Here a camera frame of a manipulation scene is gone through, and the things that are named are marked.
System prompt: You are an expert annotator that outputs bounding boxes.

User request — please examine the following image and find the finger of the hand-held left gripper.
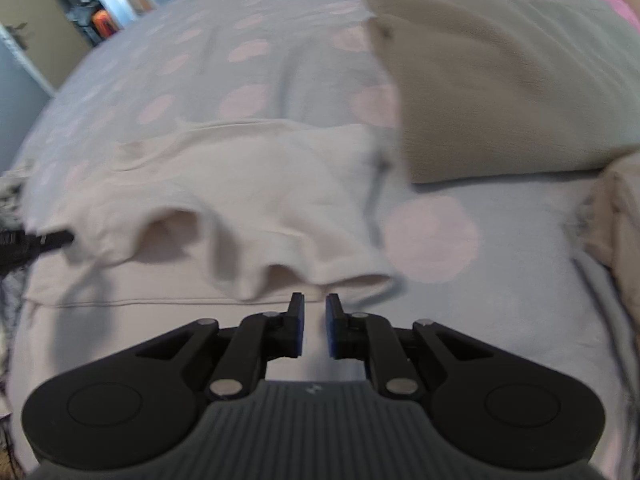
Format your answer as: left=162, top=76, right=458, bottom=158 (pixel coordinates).
left=30, top=229, right=76, bottom=257

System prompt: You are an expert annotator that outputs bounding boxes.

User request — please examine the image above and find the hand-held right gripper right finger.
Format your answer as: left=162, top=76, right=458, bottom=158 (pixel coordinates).
left=325, top=293, right=501, bottom=401

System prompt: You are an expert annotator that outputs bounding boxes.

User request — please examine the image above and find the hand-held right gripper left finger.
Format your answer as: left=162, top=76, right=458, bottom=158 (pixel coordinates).
left=130, top=292, right=306, bottom=401

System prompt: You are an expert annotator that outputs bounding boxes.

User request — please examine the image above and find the white shirt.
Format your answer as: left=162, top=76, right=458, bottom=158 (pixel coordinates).
left=580, top=152, right=640, bottom=291
left=10, top=120, right=403, bottom=411

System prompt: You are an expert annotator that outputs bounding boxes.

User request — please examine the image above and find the cream bedroom door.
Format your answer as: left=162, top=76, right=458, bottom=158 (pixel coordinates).
left=0, top=0, right=93, bottom=96

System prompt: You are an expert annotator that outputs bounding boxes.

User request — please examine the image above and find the polka dot bed sheet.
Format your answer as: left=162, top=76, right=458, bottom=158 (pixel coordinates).
left=0, top=0, right=640, bottom=480

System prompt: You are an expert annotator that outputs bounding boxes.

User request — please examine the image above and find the olive green folded garment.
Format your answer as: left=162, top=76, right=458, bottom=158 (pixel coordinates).
left=362, top=0, right=640, bottom=185

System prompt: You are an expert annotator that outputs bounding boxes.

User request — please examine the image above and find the black door handle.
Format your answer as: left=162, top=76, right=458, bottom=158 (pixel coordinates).
left=7, top=20, right=33, bottom=51

